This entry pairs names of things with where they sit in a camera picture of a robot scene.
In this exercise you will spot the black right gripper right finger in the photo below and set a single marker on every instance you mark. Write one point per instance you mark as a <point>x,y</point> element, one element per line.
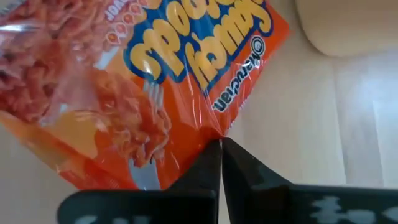
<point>264,202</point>

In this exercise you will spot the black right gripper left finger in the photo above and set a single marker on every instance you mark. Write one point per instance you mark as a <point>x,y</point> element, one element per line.
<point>174,202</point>

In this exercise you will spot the red Saucy Noodles pack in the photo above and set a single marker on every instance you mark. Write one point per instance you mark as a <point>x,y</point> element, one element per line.
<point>140,77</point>

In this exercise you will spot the yellow plastic bin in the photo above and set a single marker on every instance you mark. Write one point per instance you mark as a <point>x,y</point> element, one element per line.
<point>348,25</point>

